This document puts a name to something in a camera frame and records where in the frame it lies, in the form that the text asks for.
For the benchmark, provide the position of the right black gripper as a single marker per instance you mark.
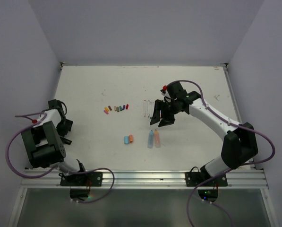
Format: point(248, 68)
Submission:
point(158, 103)

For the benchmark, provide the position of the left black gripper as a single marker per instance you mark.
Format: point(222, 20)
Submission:
point(67, 127)

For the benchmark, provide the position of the black marker pen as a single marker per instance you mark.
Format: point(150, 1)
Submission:
point(66, 141)

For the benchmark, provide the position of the pastel highlighter pen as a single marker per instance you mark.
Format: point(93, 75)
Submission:
point(157, 139)

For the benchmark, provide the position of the light blue highlighter pen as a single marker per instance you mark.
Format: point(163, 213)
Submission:
point(150, 139)

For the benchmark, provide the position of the red marker pen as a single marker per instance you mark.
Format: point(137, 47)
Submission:
point(144, 108)

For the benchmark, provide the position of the orange highlighter cap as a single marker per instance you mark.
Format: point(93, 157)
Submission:
point(131, 138)

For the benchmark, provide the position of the light blue highlighter cap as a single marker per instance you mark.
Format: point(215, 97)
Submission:
point(126, 139)

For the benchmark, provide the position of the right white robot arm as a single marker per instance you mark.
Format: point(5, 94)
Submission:
point(239, 141)

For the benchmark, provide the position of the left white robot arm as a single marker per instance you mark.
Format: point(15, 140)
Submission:
point(45, 142)

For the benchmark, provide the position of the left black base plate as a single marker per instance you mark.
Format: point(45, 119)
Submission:
point(88, 180)

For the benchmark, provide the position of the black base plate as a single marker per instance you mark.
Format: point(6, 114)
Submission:
point(88, 180)
point(195, 176)

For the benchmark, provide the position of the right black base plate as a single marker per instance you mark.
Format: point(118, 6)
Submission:
point(195, 176)

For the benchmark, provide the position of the aluminium front rail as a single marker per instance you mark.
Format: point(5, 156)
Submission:
point(157, 179)

